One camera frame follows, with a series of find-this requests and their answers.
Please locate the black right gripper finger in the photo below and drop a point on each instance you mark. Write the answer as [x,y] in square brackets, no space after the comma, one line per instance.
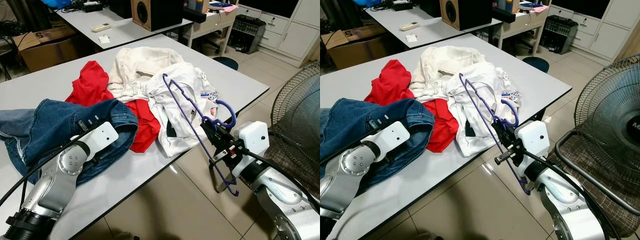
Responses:
[217,129]
[215,140]
[504,140]
[506,129]

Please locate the purple clothes hanger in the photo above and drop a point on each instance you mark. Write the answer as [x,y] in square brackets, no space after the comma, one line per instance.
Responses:
[517,115]
[234,114]

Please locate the white t-shirt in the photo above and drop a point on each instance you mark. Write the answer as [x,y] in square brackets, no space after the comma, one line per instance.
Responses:
[185,85]
[480,85]

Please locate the blue denim jeans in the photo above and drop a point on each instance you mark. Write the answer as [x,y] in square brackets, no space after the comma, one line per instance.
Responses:
[50,125]
[360,120]

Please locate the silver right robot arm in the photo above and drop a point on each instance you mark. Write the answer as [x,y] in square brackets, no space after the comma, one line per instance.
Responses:
[285,195]
[570,200]

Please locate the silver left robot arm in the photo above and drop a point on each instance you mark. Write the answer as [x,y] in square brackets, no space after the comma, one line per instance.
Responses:
[350,170]
[60,172]

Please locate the dark teal round stool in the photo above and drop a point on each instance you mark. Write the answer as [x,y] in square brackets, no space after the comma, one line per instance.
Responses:
[536,63]
[226,62]

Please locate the grey standing fan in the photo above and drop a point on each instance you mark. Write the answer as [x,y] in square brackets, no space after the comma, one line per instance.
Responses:
[610,100]
[300,100]

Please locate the cream white jacket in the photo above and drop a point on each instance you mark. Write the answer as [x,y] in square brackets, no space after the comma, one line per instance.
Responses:
[440,65]
[140,65]

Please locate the black audio device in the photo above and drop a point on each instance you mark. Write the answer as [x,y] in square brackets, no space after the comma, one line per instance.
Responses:
[559,32]
[246,32]

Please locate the small beige desk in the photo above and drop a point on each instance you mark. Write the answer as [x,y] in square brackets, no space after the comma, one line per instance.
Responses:
[529,17]
[217,17]

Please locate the black soundbar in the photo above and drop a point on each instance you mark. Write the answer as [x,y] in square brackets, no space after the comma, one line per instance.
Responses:
[195,14]
[505,14]

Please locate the white drawer cabinet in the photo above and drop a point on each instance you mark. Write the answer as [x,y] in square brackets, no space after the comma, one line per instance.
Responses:
[605,40]
[295,40]

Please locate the long white desk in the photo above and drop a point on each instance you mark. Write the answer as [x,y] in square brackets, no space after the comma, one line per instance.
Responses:
[125,32]
[435,32]

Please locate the pink cloth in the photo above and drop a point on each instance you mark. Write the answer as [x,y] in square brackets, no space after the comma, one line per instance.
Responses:
[226,8]
[536,8]

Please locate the red garment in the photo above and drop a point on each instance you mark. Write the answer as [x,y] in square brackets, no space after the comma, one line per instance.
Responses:
[90,85]
[392,85]

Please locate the wooden loudspeaker box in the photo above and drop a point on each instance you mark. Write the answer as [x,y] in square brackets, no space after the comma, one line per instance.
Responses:
[157,14]
[466,14]

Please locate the small white paper card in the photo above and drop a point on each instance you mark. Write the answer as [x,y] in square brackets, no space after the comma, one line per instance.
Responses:
[411,37]
[104,39]

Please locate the black television screen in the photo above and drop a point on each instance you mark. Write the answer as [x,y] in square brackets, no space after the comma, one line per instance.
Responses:
[270,6]
[585,6]

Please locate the white remote control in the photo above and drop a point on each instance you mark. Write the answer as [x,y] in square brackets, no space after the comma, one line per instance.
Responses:
[101,27]
[410,25]

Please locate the brown cardboard box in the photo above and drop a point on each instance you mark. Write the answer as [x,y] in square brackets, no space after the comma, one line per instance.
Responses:
[360,52]
[50,55]

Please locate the small black box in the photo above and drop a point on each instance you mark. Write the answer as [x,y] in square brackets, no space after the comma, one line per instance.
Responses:
[93,7]
[402,6]

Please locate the blue bag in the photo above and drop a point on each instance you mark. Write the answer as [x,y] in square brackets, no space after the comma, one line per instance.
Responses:
[55,3]
[371,2]

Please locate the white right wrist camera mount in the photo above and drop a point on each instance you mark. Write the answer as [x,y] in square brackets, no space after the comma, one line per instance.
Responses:
[252,137]
[534,137]

